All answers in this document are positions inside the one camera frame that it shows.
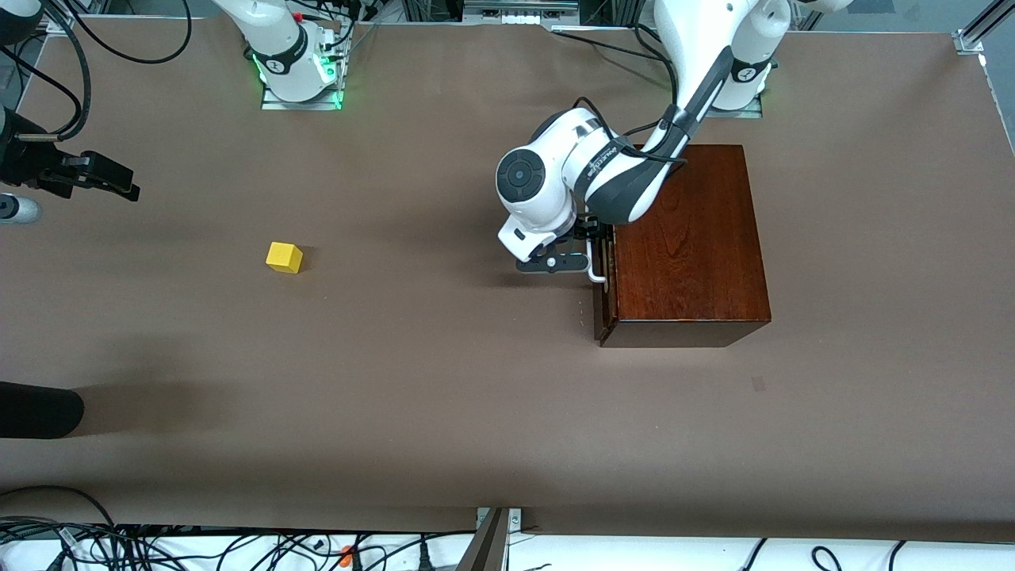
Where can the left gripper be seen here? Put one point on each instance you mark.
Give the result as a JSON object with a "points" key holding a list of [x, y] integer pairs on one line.
{"points": [[587, 231]]}

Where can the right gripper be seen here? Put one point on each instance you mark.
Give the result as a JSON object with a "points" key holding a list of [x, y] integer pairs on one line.
{"points": [[33, 162]]}

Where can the yellow block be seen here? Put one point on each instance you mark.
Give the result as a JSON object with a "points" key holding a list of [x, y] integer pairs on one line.
{"points": [[284, 257]]}

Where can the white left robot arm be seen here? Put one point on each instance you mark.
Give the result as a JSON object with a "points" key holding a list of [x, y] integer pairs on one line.
{"points": [[539, 178]]}

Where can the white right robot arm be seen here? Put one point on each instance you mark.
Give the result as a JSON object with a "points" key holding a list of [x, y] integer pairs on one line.
{"points": [[277, 47]]}

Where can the dark brown wooden cabinet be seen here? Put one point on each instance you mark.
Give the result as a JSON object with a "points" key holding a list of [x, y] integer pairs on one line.
{"points": [[690, 238]]}

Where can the black rounded object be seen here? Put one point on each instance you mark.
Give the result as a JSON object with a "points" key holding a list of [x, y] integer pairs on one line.
{"points": [[40, 410]]}

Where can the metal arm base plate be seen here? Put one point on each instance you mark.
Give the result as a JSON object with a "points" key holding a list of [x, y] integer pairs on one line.
{"points": [[741, 113], [301, 105]]}

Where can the aluminium post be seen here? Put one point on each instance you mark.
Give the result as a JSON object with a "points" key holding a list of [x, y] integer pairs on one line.
{"points": [[490, 547]]}

